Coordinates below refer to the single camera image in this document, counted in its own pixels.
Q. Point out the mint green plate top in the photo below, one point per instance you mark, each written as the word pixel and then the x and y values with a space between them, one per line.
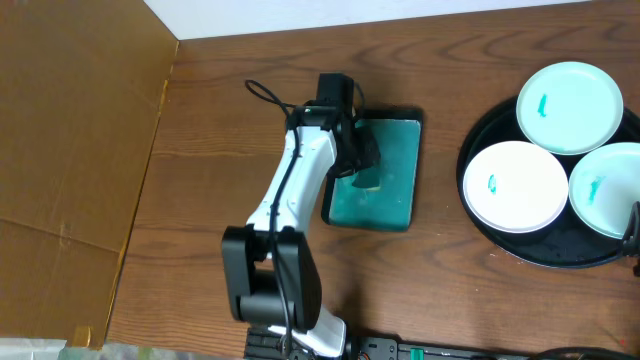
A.
pixel 569 108

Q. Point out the round black serving tray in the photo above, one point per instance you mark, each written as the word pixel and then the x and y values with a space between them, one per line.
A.
pixel 567 242

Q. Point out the brown cardboard sheet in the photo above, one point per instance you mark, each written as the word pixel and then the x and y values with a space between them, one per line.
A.
pixel 82 87

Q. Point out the mint green plate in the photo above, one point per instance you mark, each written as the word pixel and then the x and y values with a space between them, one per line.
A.
pixel 569 108
pixel 603 187

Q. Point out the mint green plate right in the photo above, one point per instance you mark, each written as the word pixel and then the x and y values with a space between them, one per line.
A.
pixel 603 187

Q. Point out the green yellow sponge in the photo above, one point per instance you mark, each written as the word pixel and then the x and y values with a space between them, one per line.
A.
pixel 367 179

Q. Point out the white plate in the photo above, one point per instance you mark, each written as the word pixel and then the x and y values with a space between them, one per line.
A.
pixel 515 187

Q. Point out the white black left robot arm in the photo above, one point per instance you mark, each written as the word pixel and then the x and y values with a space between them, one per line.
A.
pixel 271 277

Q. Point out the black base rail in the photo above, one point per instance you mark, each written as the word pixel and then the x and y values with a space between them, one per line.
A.
pixel 265 345

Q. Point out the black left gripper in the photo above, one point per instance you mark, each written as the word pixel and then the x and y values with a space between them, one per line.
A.
pixel 365 156

